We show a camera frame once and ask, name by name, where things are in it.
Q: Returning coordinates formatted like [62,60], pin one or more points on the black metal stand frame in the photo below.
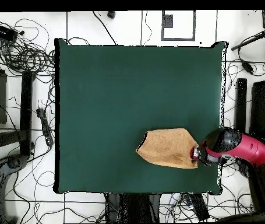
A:
[26,105]
[241,105]

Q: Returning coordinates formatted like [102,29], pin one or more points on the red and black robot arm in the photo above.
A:
[246,149]

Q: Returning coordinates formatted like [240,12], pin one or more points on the dark green tablecloth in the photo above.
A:
[123,81]

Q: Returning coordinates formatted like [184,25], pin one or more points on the black power strip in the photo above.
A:
[199,207]
[44,126]

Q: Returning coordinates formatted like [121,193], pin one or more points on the tan terry towel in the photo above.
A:
[167,147]

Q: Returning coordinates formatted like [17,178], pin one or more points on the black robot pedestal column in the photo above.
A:
[132,207]

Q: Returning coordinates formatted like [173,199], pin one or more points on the black power adapter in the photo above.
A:
[247,67]

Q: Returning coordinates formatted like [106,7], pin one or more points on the black tripod rod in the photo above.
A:
[251,40]

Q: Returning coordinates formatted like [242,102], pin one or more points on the black switch box with ports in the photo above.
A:
[1,31]

